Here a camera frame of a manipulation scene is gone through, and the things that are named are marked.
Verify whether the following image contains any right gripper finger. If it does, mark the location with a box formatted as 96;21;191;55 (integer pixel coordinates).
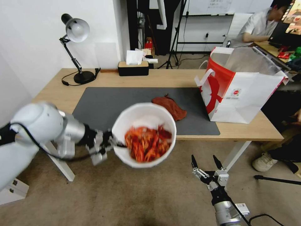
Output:
191;154;211;186
212;154;228;172

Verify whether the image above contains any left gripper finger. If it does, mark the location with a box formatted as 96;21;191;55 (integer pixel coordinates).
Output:
86;141;128;156
94;129;119;144

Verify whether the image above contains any white round takeout container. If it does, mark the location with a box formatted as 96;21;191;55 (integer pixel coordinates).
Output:
111;102;177;168

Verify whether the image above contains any red cooked shrimp pile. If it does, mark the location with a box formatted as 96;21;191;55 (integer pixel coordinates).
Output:
124;124;173;163

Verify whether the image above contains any rust red towel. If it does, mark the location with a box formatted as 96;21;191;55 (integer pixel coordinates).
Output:
151;93;188;122

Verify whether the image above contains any red white takeout bag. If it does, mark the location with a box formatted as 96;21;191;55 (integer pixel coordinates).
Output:
194;46;289;125

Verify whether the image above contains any white table leg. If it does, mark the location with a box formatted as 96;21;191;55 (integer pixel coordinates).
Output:
222;141;252;174
42;141;76;182

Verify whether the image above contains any grey desk mat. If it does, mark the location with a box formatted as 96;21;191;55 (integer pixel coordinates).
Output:
72;87;221;137

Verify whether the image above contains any person's white shoe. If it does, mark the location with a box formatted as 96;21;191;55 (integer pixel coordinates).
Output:
252;152;278;173

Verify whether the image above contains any black tripod leg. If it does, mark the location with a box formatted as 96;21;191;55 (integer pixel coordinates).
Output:
254;174;301;186

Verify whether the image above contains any person's dark trouser leg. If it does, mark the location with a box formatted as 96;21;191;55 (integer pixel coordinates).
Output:
268;134;301;175

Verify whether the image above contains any black tissue box wooden lid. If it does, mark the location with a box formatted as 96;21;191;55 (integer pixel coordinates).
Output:
117;60;150;77

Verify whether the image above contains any white tissue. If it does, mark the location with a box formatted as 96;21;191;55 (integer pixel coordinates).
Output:
125;50;144;66

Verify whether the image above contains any white drawer cabinet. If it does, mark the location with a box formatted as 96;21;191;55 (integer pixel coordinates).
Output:
0;178;30;206

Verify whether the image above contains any black desk lamp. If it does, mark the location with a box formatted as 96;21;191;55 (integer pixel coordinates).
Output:
59;13;95;84

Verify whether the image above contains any black tripod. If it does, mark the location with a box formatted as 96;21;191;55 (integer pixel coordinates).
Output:
157;0;189;69

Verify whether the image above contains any person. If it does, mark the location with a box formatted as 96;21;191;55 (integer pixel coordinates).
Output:
231;0;293;49

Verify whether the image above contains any black laptop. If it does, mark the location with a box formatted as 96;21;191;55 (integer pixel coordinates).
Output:
267;21;301;47

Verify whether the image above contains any whiteboard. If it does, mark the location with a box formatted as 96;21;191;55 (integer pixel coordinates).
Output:
187;0;274;16

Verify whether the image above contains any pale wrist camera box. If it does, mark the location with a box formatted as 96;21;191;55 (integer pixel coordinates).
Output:
214;170;229;189
91;151;108;166

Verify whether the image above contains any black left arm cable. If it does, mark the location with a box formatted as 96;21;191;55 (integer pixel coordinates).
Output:
0;122;95;162

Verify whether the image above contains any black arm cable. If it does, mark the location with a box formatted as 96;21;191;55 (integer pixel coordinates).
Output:
244;213;284;226
0;122;95;162

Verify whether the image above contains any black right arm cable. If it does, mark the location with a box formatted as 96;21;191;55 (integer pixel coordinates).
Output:
244;213;284;226

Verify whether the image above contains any black lamp power cable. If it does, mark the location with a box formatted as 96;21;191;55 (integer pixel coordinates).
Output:
61;67;102;87

